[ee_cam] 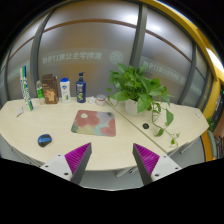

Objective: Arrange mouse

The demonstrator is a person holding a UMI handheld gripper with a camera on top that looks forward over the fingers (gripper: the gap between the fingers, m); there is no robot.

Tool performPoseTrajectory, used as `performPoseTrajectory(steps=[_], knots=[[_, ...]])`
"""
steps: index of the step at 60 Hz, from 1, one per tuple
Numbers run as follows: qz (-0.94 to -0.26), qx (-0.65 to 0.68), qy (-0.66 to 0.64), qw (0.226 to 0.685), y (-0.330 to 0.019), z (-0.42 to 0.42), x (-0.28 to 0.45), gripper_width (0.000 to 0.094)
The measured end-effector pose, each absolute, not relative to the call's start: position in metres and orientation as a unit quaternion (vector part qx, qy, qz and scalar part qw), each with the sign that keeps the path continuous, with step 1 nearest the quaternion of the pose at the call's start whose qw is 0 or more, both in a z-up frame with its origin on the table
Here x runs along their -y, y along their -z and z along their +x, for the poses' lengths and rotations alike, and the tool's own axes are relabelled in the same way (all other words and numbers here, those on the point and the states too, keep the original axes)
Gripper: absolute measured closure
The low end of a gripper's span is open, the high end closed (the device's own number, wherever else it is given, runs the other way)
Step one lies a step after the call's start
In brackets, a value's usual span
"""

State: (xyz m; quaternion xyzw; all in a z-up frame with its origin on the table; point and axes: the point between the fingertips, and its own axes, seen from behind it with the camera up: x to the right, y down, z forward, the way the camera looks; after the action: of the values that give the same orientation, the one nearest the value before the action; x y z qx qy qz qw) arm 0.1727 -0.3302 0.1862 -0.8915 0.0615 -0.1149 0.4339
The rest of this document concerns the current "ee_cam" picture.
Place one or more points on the small round white jar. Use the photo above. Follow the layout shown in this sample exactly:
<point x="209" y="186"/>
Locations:
<point x="100" y="99"/>

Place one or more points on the brown paper bag box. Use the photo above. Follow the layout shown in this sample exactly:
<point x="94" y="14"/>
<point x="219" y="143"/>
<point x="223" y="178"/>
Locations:
<point x="50" y="89"/>

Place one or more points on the green clear plastic bottle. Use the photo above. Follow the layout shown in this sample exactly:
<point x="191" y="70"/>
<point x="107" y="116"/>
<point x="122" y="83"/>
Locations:
<point x="40" y="94"/>

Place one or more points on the white plant pot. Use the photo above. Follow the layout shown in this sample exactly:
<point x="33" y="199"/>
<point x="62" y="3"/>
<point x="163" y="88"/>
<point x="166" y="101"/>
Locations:
<point x="131" y="108"/>

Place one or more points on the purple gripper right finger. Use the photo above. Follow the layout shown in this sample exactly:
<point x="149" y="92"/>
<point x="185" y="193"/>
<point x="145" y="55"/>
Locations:
<point x="151" y="166"/>

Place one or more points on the small black round object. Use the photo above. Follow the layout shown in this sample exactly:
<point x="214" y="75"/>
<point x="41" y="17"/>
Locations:
<point x="145" y="126"/>

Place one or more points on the green pothos plant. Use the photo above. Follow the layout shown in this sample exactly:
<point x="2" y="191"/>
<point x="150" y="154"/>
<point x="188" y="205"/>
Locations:
<point x="131" y="84"/>

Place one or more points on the small white crumpled object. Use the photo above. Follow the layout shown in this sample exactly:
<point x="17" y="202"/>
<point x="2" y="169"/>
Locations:
<point x="91" y="99"/>

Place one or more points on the floral pastel mouse pad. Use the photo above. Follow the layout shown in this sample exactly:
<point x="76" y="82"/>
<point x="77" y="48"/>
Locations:
<point x="94" y="123"/>

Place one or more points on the white shampoo bottle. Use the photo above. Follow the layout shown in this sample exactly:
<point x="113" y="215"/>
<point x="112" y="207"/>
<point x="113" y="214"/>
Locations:
<point x="65" y="90"/>

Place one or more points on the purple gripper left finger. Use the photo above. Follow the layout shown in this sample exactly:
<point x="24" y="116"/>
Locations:
<point x="70" y="166"/>

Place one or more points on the black blue computer mouse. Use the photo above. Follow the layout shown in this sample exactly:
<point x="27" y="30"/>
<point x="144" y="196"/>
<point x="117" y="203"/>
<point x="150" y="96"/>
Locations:
<point x="44" y="140"/>

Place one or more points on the dark blue pump bottle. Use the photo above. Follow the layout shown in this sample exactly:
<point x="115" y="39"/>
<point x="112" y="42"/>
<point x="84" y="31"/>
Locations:
<point x="81" y="89"/>

